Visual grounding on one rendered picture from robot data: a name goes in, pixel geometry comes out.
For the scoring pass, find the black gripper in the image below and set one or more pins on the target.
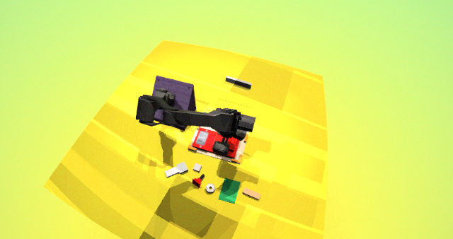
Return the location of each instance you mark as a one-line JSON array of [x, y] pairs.
[[221, 147]]

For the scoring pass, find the green flat square tile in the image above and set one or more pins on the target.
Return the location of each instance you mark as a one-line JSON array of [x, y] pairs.
[[229, 191]]

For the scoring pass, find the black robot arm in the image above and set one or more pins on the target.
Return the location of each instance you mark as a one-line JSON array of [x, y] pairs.
[[224, 121]]

